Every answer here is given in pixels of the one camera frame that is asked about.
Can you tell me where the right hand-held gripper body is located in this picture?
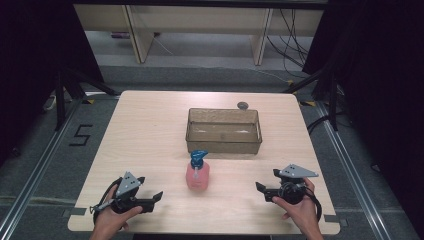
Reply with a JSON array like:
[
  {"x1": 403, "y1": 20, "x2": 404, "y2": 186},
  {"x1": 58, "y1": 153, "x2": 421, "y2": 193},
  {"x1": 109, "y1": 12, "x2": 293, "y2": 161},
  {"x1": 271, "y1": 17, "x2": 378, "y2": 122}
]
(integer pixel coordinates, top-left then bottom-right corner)
[{"x1": 264, "y1": 163, "x2": 320, "y2": 205}]

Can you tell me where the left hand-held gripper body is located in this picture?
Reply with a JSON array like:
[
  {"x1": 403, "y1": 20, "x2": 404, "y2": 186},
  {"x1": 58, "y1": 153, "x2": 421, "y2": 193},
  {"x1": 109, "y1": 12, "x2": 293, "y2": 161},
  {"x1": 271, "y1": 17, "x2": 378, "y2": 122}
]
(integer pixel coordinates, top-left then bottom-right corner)
[{"x1": 110, "y1": 171, "x2": 156, "y2": 215}]

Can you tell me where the person's right hand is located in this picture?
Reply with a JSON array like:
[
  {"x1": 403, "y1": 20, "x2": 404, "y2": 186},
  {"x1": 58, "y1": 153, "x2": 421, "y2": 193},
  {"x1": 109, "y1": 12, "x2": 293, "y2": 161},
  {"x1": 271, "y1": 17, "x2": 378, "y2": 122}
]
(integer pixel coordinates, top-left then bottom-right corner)
[{"x1": 272, "y1": 177, "x2": 323, "y2": 233}]

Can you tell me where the person's left hand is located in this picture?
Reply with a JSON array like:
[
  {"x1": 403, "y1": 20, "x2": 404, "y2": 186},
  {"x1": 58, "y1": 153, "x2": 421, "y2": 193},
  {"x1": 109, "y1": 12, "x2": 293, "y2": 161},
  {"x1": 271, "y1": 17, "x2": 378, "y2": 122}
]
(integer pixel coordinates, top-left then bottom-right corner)
[{"x1": 93, "y1": 184, "x2": 144, "y2": 235}]

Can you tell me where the pink soap dispenser bottle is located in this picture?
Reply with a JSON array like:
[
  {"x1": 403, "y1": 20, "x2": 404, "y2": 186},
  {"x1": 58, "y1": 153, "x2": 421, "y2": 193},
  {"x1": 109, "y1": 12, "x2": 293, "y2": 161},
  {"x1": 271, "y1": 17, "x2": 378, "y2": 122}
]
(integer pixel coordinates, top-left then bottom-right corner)
[{"x1": 185, "y1": 149, "x2": 211, "y2": 192}]

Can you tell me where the clear brown plastic bin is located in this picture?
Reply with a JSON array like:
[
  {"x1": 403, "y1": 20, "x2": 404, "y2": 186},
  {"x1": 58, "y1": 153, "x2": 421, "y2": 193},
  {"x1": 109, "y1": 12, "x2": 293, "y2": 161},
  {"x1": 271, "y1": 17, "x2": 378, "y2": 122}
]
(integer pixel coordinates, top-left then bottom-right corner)
[{"x1": 185, "y1": 107, "x2": 264, "y2": 156}]

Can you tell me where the black metal stand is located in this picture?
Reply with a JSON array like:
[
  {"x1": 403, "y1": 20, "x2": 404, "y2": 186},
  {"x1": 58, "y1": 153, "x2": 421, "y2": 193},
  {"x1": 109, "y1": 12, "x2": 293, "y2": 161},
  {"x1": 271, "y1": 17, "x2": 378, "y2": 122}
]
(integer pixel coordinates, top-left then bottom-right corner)
[
  {"x1": 54, "y1": 67, "x2": 120, "y2": 132},
  {"x1": 282, "y1": 65, "x2": 340, "y2": 132}
]

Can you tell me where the dark curtain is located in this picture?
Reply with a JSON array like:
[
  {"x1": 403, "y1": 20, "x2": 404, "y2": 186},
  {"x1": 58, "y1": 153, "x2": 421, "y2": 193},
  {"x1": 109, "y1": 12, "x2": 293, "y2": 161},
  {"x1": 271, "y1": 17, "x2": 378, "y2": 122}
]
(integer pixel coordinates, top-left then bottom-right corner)
[
  {"x1": 301, "y1": 0, "x2": 424, "y2": 231},
  {"x1": 0, "y1": 0, "x2": 105, "y2": 168}
]

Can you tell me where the beige wooden desk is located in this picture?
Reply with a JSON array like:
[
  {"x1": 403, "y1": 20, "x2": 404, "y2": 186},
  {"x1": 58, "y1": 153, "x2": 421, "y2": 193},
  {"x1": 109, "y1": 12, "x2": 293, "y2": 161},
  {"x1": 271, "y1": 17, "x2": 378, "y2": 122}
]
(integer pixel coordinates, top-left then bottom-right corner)
[{"x1": 73, "y1": 3, "x2": 327, "y2": 67}]

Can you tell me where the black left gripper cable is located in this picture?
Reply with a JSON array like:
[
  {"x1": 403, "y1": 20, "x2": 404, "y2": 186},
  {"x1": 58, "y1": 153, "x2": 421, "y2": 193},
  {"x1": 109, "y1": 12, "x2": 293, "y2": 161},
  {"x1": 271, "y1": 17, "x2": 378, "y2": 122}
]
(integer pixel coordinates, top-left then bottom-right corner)
[{"x1": 89, "y1": 177, "x2": 124, "y2": 225}]

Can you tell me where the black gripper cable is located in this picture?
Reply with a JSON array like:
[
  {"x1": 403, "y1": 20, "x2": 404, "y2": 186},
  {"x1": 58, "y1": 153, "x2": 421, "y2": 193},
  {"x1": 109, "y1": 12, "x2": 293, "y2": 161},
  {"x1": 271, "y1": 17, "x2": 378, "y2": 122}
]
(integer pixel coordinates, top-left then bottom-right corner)
[
  {"x1": 89, "y1": 177, "x2": 124, "y2": 225},
  {"x1": 303, "y1": 185, "x2": 324, "y2": 223}
]

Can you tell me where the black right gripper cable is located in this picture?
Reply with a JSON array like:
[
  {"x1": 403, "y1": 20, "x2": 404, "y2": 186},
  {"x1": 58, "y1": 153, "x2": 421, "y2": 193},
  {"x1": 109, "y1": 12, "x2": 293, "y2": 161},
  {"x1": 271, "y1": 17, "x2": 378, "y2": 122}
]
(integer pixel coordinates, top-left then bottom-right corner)
[{"x1": 303, "y1": 185, "x2": 324, "y2": 223}]

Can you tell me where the aluminium floor rail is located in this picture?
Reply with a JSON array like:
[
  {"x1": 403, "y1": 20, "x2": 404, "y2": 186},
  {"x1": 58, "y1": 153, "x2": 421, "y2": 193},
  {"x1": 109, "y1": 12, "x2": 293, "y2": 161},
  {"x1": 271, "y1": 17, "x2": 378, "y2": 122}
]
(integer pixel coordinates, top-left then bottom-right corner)
[
  {"x1": 0, "y1": 97, "x2": 84, "y2": 240},
  {"x1": 314, "y1": 100, "x2": 393, "y2": 240}
]

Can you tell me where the bundle of black floor cables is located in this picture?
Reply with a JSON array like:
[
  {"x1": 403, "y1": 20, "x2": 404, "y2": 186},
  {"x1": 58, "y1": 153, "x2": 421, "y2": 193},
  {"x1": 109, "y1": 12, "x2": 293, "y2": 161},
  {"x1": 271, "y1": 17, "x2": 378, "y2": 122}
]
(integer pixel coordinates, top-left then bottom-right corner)
[{"x1": 265, "y1": 8, "x2": 311, "y2": 80}]

